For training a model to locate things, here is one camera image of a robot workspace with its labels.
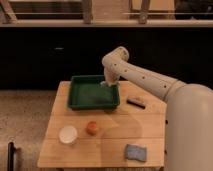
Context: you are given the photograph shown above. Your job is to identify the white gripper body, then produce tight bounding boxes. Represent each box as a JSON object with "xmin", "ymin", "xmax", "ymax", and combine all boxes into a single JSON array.
[{"xmin": 104, "ymin": 68, "xmax": 120, "ymax": 86}]

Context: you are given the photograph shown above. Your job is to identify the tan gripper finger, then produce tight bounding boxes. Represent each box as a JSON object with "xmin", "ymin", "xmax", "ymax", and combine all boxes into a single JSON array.
[{"xmin": 100, "ymin": 81, "xmax": 110, "ymax": 87}]

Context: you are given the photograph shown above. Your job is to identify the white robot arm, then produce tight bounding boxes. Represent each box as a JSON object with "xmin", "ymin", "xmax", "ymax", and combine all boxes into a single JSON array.
[{"xmin": 102, "ymin": 46, "xmax": 213, "ymax": 171}]

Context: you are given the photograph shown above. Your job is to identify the green plastic tray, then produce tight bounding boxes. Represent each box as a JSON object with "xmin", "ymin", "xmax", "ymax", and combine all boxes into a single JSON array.
[{"xmin": 67, "ymin": 75, "xmax": 120, "ymax": 110}]

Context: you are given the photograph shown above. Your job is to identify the black and tan brush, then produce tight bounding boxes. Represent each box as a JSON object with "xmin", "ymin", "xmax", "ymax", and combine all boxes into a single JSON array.
[{"xmin": 126, "ymin": 96, "xmax": 146, "ymax": 109}]

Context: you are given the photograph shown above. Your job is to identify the orange small cup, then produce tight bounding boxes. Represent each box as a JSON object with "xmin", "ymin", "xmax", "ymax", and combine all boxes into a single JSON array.
[{"xmin": 86, "ymin": 121, "xmax": 99, "ymax": 135}]

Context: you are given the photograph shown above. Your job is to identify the wooden folding table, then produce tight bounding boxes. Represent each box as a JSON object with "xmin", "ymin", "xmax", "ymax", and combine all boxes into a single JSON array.
[{"xmin": 37, "ymin": 81, "xmax": 165, "ymax": 168}]

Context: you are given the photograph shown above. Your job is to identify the white round bowl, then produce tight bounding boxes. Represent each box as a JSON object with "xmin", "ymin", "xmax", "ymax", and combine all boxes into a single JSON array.
[{"xmin": 59, "ymin": 126, "xmax": 78, "ymax": 145}]

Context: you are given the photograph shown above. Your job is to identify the blue sponge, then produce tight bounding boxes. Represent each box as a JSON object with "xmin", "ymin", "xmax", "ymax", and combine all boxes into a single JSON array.
[{"xmin": 124, "ymin": 144, "xmax": 147, "ymax": 162}]

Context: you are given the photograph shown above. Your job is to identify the wooden railing shelf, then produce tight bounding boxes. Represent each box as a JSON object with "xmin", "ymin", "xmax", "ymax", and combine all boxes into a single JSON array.
[{"xmin": 0, "ymin": 0, "xmax": 213, "ymax": 27}]

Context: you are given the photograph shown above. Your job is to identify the black chair post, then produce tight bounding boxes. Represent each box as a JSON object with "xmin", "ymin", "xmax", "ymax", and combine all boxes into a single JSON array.
[{"xmin": 7, "ymin": 142, "xmax": 16, "ymax": 171}]

